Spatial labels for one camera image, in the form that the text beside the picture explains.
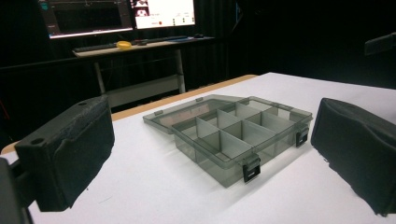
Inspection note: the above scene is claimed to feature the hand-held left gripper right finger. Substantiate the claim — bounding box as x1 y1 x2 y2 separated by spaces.
310 97 396 217

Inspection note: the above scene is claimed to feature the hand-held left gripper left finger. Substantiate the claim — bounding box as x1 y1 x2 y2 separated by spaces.
14 94 116 213

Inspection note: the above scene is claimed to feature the grey clear compartment box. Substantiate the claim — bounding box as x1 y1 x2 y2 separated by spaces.
142 93 314 189

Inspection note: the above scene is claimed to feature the dark bar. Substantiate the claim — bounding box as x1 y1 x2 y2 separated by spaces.
363 32 396 57

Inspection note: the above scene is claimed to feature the black keyboard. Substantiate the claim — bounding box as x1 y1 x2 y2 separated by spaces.
73 43 119 53

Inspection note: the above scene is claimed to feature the yellow tape roll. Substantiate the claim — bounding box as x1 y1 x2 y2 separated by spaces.
116 40 133 51

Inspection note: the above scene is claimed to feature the dark screen monitor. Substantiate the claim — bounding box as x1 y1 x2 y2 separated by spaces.
36 0 134 40

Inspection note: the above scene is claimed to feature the white screen monitor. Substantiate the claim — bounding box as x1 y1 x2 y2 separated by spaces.
129 0 197 31

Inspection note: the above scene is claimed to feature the white frame desk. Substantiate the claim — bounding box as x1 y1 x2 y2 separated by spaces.
72 36 217 108

